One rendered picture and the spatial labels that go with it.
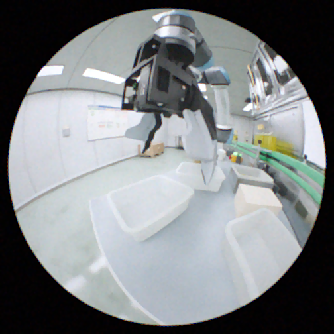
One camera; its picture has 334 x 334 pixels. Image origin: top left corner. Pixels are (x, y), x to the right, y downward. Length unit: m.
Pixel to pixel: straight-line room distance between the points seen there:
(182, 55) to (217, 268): 0.38
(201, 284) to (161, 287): 0.07
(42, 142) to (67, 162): 1.00
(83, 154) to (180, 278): 3.25
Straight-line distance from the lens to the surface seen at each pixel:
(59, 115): 3.27
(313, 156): 0.69
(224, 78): 0.64
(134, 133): 0.18
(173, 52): 0.17
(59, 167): 3.17
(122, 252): 0.26
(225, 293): 0.26
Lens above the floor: 0.98
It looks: 20 degrees down
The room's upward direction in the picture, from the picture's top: straight up
